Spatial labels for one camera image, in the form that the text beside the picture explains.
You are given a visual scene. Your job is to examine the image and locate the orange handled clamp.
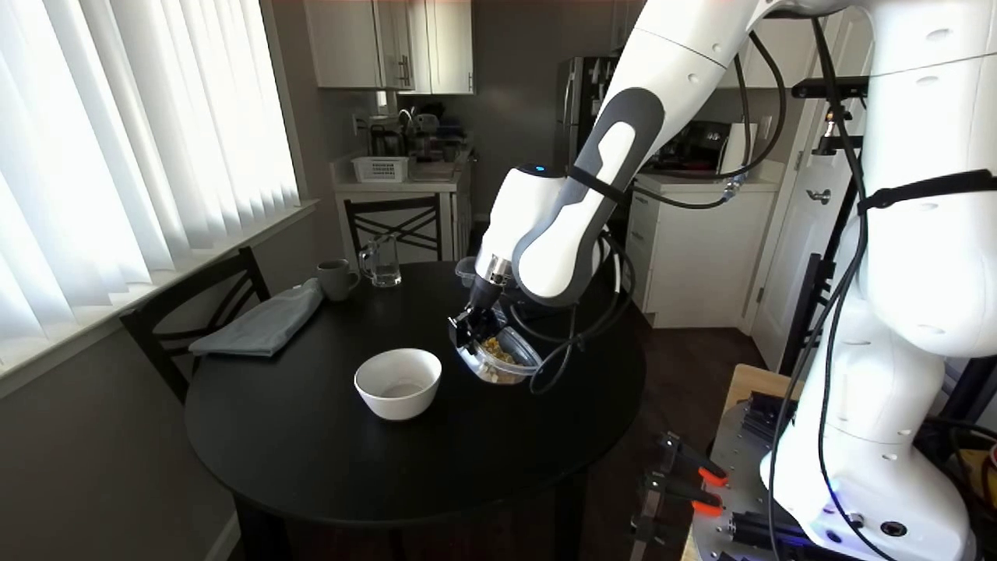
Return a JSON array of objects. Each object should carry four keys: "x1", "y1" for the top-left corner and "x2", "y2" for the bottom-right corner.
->
[{"x1": 629, "y1": 429, "x2": 728, "y2": 561}]

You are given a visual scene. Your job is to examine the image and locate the round black table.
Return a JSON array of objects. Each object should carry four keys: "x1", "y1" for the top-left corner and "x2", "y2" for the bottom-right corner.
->
[{"x1": 182, "y1": 262, "x2": 643, "y2": 561}]

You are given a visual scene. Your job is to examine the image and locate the black chair behind table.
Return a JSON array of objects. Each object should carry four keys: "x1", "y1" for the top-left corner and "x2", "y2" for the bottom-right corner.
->
[{"x1": 344, "y1": 197, "x2": 441, "y2": 262}]

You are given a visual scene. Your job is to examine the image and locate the black chair by window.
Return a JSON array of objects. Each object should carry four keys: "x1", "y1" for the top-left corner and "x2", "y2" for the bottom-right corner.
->
[{"x1": 121, "y1": 246, "x2": 272, "y2": 398}]

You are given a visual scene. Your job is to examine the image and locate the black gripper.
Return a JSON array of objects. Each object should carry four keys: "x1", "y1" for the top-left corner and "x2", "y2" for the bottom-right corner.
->
[{"x1": 463, "y1": 259, "x2": 507, "y2": 318}]

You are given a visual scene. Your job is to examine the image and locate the folded grey cloth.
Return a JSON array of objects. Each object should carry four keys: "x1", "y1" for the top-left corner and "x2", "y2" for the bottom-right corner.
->
[{"x1": 191, "y1": 278, "x2": 322, "y2": 359}]

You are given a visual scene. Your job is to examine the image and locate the white ceramic bowl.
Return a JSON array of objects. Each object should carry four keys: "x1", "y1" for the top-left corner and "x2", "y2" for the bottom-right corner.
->
[{"x1": 352, "y1": 346, "x2": 441, "y2": 421}]

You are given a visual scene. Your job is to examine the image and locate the yellow candies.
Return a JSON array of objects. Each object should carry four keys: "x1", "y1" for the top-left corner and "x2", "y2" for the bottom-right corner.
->
[{"x1": 477, "y1": 336, "x2": 523, "y2": 384}]

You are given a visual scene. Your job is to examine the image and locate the white upper cabinets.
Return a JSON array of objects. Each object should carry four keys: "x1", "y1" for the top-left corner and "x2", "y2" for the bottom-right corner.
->
[{"x1": 305, "y1": 0, "x2": 474, "y2": 95}]

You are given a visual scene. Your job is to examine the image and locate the clear glass pitcher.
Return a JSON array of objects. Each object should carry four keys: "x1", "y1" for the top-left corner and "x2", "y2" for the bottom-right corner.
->
[{"x1": 361, "y1": 234, "x2": 400, "y2": 286}]

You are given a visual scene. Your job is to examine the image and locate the white dish tub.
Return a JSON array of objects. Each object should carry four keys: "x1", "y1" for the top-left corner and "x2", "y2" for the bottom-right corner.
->
[{"x1": 352, "y1": 156, "x2": 407, "y2": 184}]

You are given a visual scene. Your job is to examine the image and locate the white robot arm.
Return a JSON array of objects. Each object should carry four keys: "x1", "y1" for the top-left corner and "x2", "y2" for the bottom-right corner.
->
[{"x1": 469, "y1": 0, "x2": 997, "y2": 561}]

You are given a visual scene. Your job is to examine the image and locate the white kitchen cabinet island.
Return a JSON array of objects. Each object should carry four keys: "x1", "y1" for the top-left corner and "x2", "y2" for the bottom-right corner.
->
[{"x1": 626, "y1": 173, "x2": 774, "y2": 326}]

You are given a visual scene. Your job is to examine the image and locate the white vertical blinds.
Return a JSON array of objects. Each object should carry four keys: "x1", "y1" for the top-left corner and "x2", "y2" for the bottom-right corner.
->
[{"x1": 0, "y1": 0, "x2": 298, "y2": 343}]

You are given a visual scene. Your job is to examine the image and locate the grey mug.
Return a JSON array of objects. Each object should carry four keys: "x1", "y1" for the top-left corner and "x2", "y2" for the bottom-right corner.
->
[{"x1": 313, "y1": 259, "x2": 358, "y2": 302}]

